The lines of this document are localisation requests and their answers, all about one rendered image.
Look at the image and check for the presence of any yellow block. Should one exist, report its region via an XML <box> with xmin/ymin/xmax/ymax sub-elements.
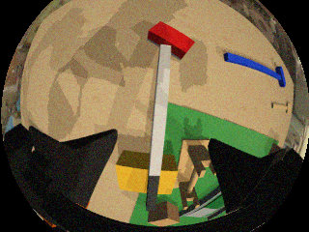
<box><xmin>116</xmin><ymin>150</ymin><xmax>179</xmax><ymax>194</ymax></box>

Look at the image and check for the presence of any green putting mat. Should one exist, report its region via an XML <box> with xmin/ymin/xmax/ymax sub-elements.
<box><xmin>128</xmin><ymin>103</ymin><xmax>278</xmax><ymax>227</ymax></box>

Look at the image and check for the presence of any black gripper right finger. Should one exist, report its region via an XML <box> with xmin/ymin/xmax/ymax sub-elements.
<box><xmin>208</xmin><ymin>139</ymin><xmax>286</xmax><ymax>214</ymax></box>

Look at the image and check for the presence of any blue putter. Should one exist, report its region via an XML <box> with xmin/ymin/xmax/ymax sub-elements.
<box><xmin>223</xmin><ymin>53</ymin><xmax>286</xmax><ymax>88</ymax></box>

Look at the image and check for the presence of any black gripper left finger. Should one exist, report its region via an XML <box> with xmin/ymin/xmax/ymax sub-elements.
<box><xmin>28</xmin><ymin>125</ymin><xmax>117</xmax><ymax>208</ymax></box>

